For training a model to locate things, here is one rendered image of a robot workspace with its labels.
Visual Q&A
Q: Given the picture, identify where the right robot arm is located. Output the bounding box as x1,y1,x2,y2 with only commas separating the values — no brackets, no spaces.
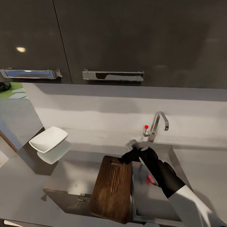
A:
118,139,227,227

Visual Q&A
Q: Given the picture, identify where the cutting board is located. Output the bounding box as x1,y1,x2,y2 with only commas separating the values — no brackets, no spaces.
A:
88,155,132,223

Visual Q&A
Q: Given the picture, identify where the vidalia onion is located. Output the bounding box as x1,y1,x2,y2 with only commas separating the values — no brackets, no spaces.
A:
148,174,155,183

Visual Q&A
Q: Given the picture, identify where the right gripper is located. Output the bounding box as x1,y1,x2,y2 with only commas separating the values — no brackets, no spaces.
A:
118,147,138,165

